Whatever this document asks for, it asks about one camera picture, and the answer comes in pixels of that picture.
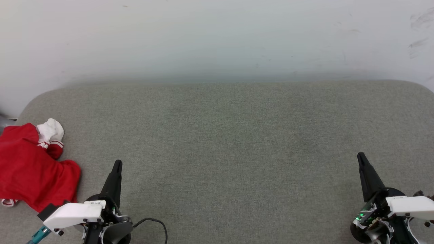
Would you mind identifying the teal cable connector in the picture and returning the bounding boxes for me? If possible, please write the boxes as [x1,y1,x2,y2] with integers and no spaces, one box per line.
[26,225,51,244]

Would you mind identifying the thin black cable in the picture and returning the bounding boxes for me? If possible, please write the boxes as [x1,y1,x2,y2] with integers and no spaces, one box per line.
[133,218,168,244]

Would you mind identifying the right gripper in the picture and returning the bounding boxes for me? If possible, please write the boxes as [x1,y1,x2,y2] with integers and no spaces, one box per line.
[350,152,411,244]

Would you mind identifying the red white sports jersey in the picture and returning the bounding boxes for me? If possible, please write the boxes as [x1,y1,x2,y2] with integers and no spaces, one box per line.
[0,118,82,213]

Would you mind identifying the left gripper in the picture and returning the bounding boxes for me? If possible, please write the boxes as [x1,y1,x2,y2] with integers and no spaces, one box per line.
[84,160,133,244]

